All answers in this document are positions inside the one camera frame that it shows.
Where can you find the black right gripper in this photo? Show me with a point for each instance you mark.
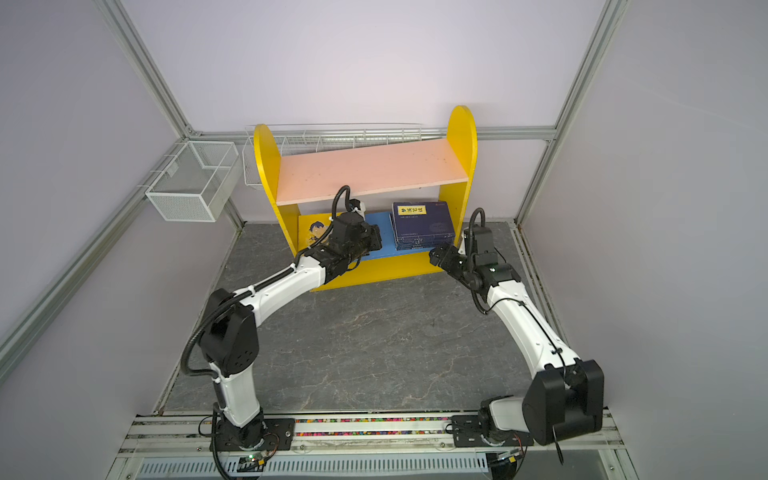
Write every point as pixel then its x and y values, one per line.
pixel 448 262

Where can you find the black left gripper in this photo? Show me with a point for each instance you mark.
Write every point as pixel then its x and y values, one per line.
pixel 374 233

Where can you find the navy book bottom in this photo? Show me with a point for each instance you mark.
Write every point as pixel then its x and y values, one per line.
pixel 423 242

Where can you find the navy book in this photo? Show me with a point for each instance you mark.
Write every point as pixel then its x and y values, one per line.
pixel 423 221
pixel 423 242

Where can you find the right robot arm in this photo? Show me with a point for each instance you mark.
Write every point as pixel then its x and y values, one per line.
pixel 565 398

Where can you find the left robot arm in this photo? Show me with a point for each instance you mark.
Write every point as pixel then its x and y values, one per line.
pixel 225 344

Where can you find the yellow wooden bookshelf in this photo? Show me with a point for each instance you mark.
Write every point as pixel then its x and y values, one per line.
pixel 289 182

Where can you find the white mesh basket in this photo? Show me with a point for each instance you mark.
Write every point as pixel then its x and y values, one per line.
pixel 196 182

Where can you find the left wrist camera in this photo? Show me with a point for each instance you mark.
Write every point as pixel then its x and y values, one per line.
pixel 356 206

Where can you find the white wire rack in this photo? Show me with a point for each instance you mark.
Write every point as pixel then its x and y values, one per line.
pixel 311 140

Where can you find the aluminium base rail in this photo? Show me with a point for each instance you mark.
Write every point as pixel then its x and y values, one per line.
pixel 366 445

